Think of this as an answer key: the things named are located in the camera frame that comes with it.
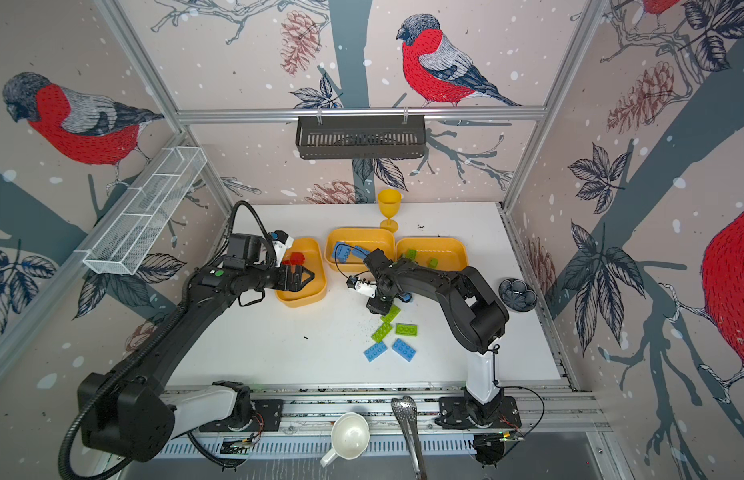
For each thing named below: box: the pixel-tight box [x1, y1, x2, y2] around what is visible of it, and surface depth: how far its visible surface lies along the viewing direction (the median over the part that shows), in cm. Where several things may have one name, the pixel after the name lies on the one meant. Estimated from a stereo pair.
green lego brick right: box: [395, 323, 419, 337], surface depth 90 cm
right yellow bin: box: [396, 237, 468, 270], surface depth 109 cm
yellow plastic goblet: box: [378, 188, 403, 233], surface depth 109 cm
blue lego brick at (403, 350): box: [391, 338, 417, 363], surface depth 85 cm
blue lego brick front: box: [363, 341, 389, 363], surface depth 85 cm
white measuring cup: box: [320, 412, 371, 468], surface depth 71 cm
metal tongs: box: [391, 396, 427, 480], surface depth 70 cm
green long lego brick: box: [371, 322, 393, 343], surface depth 89 cm
